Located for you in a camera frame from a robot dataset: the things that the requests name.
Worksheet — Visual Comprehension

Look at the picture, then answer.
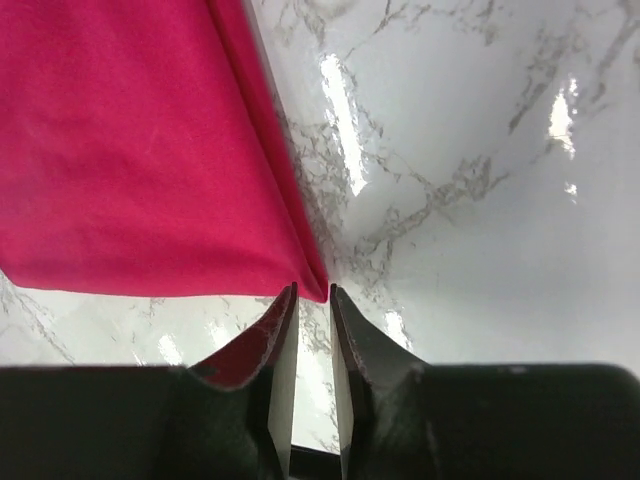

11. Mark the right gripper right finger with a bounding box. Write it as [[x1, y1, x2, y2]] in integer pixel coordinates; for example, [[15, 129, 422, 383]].
[[329, 286, 639, 479]]

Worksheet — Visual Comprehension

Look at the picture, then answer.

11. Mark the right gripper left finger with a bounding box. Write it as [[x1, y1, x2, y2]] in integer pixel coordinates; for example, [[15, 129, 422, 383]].
[[1, 285, 298, 479]]

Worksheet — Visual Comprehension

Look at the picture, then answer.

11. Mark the magenta t-shirt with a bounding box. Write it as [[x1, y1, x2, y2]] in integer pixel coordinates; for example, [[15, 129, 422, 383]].
[[1, 1, 328, 302]]

